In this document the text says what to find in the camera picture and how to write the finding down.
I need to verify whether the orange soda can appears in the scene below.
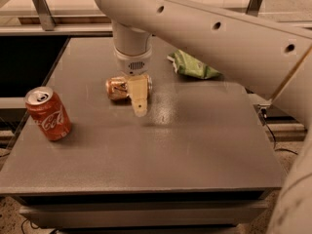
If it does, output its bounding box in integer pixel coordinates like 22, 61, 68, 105
105, 75, 137, 101

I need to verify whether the metal railing frame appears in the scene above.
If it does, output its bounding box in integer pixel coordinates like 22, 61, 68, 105
0, 0, 312, 37

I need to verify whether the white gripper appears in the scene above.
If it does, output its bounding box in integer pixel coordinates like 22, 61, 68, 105
114, 49, 152, 117

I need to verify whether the grey table cabinet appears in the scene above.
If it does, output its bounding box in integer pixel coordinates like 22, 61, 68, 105
19, 200, 267, 230

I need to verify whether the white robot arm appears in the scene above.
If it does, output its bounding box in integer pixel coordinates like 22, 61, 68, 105
95, 0, 312, 234

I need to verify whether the green chip bag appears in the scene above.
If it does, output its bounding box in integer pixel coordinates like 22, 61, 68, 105
167, 50, 220, 80

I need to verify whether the red Coca-Cola can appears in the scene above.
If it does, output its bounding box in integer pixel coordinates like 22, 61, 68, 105
24, 87, 71, 141

